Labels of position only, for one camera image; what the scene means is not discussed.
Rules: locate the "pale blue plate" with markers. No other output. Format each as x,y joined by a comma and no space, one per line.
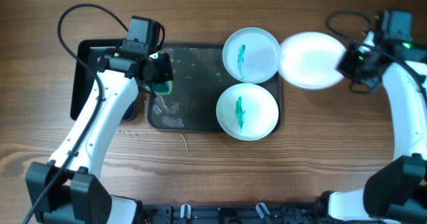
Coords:
251,55

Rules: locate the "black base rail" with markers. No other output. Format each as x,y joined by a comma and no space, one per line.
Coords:
224,214

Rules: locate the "white plate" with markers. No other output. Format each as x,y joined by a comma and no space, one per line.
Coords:
309,60
247,112

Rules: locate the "white plate front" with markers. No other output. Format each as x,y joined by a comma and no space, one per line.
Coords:
247,112

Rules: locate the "dark serving tray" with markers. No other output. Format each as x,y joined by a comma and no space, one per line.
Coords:
199,78

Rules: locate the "green yellow sponge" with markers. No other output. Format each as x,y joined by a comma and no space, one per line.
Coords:
163,88

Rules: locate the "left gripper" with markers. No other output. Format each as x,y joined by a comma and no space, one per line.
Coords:
165,72

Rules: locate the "black water basin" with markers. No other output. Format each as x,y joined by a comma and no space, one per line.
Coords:
89,51

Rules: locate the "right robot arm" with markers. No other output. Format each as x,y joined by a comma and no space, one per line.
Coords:
388,57

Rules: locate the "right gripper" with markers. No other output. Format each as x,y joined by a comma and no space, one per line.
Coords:
343,66

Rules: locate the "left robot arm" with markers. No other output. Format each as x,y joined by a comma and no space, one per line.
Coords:
67,188

